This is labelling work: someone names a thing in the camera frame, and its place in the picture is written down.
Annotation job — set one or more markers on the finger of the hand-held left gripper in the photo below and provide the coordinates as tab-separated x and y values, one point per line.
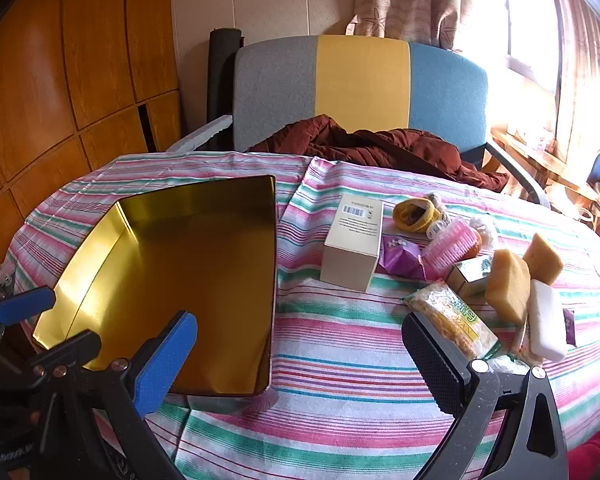
22	306
77	350

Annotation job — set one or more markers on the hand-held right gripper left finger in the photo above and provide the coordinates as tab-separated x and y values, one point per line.
165	360

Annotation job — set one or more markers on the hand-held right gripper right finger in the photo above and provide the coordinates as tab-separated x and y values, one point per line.
435	360

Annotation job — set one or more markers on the small green box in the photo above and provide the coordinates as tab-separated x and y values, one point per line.
467	275

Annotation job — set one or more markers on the gold metal tin box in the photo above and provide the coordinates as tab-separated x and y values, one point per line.
190	260

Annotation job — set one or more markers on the yellow sponge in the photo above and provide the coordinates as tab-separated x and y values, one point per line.
545	257
507	285

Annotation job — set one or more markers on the purple foil packet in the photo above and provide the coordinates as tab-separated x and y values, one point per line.
402	260

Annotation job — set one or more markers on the pink hair roller pack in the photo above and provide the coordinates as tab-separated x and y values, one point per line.
447	250

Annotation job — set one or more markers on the white foam block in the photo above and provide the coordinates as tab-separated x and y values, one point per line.
547	325

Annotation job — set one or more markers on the orange fruit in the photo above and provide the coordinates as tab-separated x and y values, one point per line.
474	246

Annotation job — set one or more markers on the white cardboard box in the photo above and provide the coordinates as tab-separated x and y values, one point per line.
352	250

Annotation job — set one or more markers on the dark purple packet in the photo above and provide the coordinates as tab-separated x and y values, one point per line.
570	327

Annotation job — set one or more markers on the clear plastic bundle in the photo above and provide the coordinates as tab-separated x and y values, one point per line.
485	227

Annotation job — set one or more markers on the striped tablecloth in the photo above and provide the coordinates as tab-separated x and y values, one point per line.
340	340

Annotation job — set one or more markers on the maroon jacket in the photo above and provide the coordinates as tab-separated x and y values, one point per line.
380	147

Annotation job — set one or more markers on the wooden desk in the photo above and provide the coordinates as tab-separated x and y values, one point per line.
545	160

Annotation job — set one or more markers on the wooden wardrobe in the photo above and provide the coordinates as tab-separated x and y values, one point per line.
55	60

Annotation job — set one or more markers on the grey yellow blue chair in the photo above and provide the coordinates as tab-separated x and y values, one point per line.
360	85

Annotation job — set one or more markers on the beige patterned curtain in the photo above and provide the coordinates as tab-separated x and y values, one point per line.
405	0
585	60

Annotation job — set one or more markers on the window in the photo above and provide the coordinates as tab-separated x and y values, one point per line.
530	35

